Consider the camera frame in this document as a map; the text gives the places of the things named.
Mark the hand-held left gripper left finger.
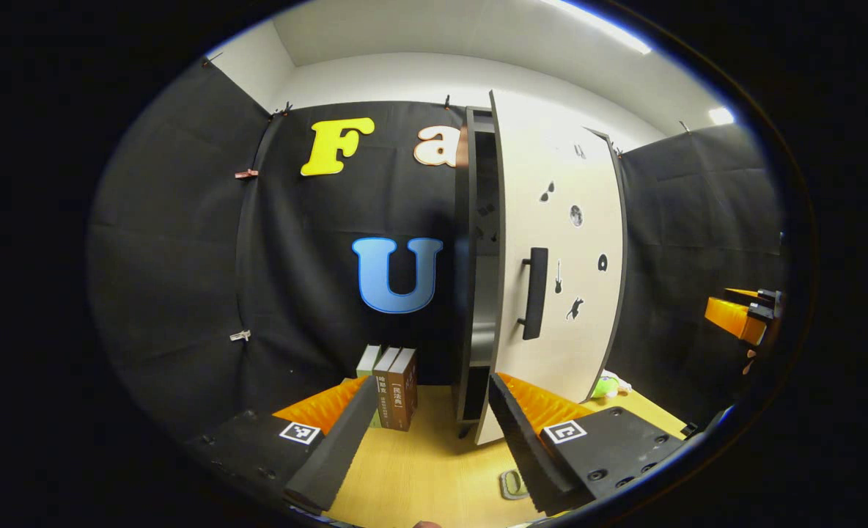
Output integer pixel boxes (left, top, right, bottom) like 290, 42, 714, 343
185, 374, 380, 514

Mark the thin brown book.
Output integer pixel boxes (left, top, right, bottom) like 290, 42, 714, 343
373, 346, 403, 430

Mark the thick brown book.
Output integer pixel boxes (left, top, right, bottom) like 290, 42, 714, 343
388, 348, 419, 432

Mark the green plush toy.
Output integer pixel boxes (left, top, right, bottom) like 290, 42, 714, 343
592, 370, 633, 400

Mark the dark grey cabinet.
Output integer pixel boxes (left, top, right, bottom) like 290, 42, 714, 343
452, 106, 507, 441

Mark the black backdrop cloth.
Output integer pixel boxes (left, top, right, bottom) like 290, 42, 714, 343
88, 55, 785, 441

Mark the green book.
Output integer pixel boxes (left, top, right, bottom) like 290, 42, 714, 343
356, 345, 383, 428

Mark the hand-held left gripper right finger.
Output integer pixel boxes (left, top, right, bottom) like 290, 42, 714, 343
488, 371, 688, 516

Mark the beige cabinet door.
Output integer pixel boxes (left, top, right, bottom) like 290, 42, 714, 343
474, 89, 629, 447

